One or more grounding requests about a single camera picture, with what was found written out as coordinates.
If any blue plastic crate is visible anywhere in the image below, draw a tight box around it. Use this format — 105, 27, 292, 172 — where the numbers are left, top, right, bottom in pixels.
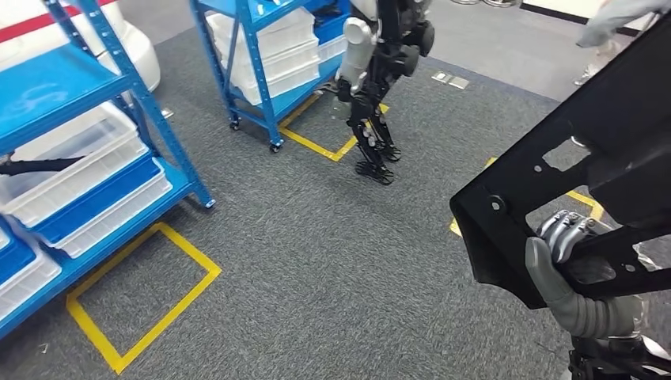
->
31, 153, 165, 248
0, 217, 39, 287

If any metal floor socket plate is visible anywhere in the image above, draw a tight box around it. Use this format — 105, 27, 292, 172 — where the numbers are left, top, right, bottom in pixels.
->
431, 70, 472, 91

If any white car body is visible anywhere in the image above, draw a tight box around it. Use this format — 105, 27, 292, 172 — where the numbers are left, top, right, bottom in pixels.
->
0, 0, 162, 94

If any person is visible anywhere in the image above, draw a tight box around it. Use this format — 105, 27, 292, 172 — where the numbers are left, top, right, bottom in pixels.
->
572, 0, 671, 88

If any black plastic plate part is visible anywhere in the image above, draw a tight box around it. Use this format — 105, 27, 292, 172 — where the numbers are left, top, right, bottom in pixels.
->
449, 13, 671, 310

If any black metal bracket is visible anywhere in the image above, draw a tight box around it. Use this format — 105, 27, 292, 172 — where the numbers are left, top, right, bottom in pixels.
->
0, 154, 86, 178

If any blue metal shelf rack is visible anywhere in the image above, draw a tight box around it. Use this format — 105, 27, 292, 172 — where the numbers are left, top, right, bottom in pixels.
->
189, 0, 351, 154
0, 0, 217, 340

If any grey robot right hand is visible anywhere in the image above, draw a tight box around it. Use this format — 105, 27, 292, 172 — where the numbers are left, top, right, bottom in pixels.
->
525, 209, 612, 314

